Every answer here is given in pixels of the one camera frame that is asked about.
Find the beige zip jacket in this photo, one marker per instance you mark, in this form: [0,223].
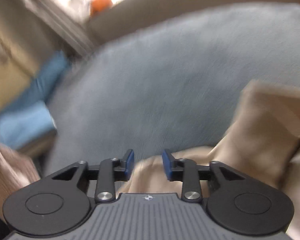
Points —
[265,130]

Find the pink checked blanket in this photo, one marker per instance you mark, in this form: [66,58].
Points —
[10,175]

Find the orange bag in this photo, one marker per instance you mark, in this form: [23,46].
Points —
[101,5]

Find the light blue pillow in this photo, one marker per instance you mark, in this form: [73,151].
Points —
[25,127]

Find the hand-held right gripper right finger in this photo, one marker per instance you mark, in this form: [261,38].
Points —
[166,165]

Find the grey curtain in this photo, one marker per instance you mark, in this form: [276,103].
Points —
[57,17]

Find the cream carved headboard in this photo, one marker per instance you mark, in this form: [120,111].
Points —
[7,75]

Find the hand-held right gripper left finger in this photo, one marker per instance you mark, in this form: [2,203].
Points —
[130,162]

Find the grey-blue bed blanket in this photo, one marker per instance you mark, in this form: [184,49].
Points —
[165,80]

